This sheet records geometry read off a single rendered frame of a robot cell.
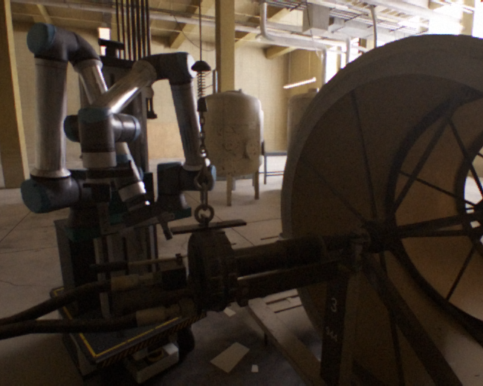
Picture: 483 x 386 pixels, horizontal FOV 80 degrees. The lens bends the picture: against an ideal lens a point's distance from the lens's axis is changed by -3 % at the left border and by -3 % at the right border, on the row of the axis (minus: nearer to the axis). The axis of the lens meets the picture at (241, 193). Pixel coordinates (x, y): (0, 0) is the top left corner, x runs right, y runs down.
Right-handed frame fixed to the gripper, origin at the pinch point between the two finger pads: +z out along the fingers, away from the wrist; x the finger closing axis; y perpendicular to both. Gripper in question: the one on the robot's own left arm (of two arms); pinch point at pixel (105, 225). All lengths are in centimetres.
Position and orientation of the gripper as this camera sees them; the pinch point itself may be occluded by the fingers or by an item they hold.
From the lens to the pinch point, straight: 96.5
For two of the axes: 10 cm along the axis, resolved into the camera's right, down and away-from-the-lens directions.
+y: -9.2, 0.8, -3.9
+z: 0.0, 9.8, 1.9
